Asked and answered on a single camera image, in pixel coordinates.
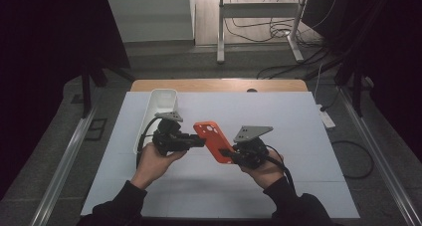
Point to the black curtain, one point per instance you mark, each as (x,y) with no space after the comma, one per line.
(391,53)
(49,53)

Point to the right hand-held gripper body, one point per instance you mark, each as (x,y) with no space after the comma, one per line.
(249,149)

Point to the orange phone case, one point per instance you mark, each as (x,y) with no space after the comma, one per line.
(212,141)

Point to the black desk grommet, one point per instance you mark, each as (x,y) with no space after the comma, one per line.
(252,90)

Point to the wooden desk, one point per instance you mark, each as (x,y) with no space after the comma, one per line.
(215,85)

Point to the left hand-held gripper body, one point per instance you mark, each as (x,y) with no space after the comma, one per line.
(169,136)

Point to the person's left hand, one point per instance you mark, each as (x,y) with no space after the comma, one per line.
(154,166)

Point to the black metal stand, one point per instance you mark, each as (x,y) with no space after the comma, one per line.
(87,86)
(357,93)

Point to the person's right hand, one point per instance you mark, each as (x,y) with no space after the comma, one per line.
(265,173)

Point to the white table mat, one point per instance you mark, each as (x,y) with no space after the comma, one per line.
(282,173)

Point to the white metal table frame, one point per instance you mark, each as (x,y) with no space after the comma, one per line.
(258,10)

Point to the white cabinet panel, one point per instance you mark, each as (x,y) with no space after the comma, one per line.
(149,17)

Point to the aluminium rail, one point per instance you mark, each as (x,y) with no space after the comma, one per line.
(59,173)
(378,153)

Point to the white power strip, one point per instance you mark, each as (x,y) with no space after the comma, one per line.
(326,118)

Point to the white plastic storage bin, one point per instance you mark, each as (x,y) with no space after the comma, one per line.
(159,101)

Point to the black floor bracket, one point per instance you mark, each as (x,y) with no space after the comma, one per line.
(96,129)

